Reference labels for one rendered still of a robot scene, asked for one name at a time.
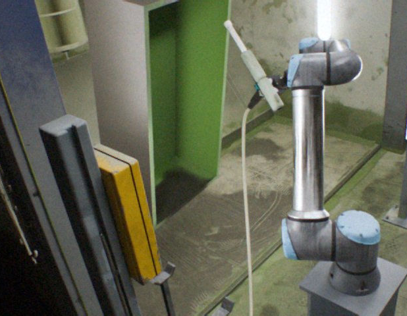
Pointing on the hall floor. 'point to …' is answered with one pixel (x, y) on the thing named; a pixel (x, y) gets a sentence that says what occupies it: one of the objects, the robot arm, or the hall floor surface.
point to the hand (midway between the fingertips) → (261, 89)
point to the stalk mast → (89, 213)
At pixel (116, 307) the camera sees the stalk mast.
